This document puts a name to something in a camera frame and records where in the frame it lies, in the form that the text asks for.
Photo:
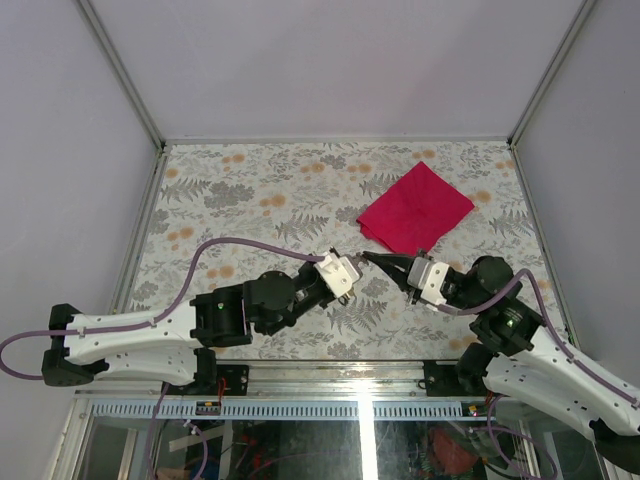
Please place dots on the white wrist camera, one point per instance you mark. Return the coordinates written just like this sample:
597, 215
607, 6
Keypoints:
426, 280
333, 273

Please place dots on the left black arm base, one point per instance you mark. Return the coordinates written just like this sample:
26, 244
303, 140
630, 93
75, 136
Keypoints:
224, 380

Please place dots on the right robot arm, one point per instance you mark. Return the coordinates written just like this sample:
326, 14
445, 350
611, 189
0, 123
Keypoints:
519, 354

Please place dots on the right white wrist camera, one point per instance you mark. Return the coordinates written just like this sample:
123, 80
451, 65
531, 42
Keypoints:
426, 280

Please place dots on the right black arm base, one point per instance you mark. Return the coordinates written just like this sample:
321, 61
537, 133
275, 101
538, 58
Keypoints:
440, 379

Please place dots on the large metal keyring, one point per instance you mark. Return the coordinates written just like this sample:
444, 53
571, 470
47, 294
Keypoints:
352, 264

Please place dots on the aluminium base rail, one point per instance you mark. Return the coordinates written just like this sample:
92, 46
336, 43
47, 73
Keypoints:
290, 390

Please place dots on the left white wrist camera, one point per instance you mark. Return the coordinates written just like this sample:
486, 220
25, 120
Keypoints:
333, 273

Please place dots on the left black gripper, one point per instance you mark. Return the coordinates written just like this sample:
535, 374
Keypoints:
310, 269

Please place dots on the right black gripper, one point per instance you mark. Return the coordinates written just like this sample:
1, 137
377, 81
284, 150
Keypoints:
393, 265

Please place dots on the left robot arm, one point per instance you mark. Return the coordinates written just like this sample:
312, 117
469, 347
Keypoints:
180, 348

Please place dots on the folded magenta cloth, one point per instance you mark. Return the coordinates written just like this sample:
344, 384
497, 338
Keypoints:
415, 212

